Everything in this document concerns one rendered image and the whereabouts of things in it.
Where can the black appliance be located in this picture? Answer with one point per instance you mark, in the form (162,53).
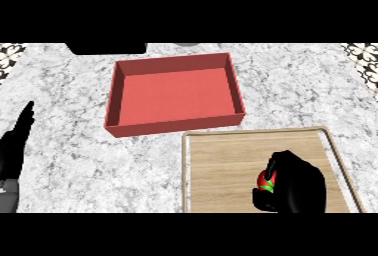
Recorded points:
(106,48)

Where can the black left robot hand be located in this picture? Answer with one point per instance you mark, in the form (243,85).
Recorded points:
(16,146)

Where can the pale wooden tray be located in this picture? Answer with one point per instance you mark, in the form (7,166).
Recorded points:
(231,166)

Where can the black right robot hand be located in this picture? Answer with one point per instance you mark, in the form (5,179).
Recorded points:
(301,186)

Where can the red open box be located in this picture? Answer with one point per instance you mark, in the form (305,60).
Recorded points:
(175,93)

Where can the small grey round object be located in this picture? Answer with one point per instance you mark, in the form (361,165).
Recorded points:
(187,44)

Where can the red tomato with green stem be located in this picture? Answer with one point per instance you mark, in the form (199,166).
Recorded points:
(267,182)

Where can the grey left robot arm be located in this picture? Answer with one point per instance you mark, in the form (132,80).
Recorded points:
(7,196)

